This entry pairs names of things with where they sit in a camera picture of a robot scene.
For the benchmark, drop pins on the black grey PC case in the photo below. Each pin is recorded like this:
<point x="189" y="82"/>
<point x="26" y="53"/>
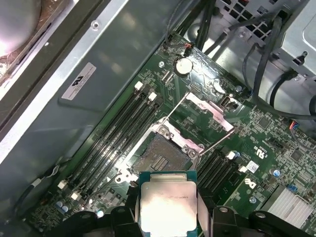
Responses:
<point x="118" y="44"/>

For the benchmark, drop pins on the silver finned heatsink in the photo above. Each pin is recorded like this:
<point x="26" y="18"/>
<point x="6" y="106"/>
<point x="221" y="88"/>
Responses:
<point x="291" y="209"/>

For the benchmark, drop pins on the metal socket cover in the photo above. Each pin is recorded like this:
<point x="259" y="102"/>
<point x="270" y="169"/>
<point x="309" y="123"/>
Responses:
<point x="219" y="117"/>

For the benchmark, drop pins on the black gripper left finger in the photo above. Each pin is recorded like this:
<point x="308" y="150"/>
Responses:
<point x="121" y="222"/>

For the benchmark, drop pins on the green motherboard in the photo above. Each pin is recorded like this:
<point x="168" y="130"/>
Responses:
<point x="205" y="74"/>

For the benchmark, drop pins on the silver coin battery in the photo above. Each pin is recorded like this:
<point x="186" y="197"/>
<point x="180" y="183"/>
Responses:
<point x="184" y="66"/>

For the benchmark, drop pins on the black RAM slot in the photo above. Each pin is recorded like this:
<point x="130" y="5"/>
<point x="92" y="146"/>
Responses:
<point x="122" y="150"/>
<point x="105" y="135"/>
<point x="214" y="170"/>
<point x="221" y="176"/>
<point x="116" y="145"/>
<point x="228" y="184"/>
<point x="110" y="140"/>
<point x="208" y="164"/>

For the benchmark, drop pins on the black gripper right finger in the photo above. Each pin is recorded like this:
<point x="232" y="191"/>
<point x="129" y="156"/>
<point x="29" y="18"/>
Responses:
<point x="223" y="222"/>

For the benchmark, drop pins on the CPU socket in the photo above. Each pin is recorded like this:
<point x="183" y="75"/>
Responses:
<point x="160" y="153"/>

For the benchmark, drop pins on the white label sticker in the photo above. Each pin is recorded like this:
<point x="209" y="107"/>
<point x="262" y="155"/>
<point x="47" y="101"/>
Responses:
<point x="79" y="80"/>

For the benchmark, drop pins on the grey metal disk bay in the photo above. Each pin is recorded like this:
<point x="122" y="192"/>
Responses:
<point x="301" y="29"/>

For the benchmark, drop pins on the silver green CPU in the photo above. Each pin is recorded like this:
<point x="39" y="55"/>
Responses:
<point x="168" y="205"/>

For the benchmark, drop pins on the silver USB port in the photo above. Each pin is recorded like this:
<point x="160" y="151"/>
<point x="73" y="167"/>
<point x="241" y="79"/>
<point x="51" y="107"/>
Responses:
<point x="227" y="102"/>

